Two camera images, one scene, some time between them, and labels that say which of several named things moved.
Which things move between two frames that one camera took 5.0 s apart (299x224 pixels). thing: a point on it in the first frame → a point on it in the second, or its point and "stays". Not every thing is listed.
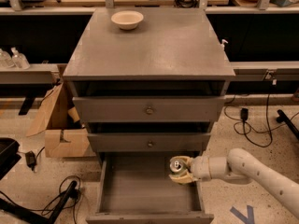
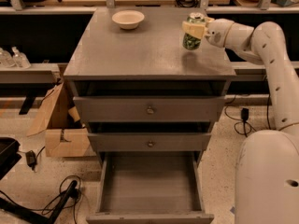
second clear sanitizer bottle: (6, 61) stays
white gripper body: (200, 168) → (218, 32)
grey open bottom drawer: (135, 188) stays
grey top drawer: (149, 108) stays
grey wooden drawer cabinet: (149, 85) stays
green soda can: (177, 167) → (191, 42)
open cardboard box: (64, 136) stays
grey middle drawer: (149, 142) stays
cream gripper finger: (187, 160) → (208, 20)
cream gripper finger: (184, 178) → (196, 31)
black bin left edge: (8, 154) stays
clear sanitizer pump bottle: (19, 60) stays
